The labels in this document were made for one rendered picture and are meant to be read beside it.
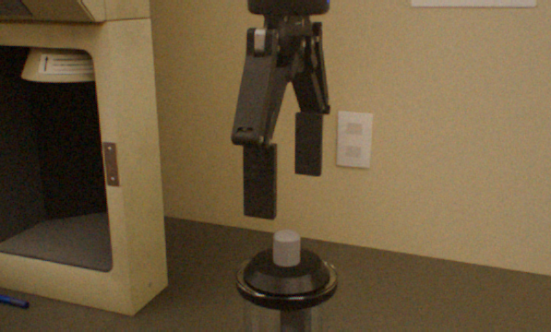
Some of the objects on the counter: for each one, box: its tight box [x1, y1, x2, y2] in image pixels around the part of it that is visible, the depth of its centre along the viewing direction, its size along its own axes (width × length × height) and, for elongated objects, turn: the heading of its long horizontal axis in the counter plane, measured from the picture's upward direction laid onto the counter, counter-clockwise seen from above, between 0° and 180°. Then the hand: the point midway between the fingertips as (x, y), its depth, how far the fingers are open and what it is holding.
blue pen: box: [0, 289, 30, 309], centre depth 99 cm, size 1×14×1 cm, turn 67°
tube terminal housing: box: [0, 0, 168, 316], centre depth 99 cm, size 25×32×77 cm
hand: (286, 183), depth 58 cm, fingers open, 13 cm apart
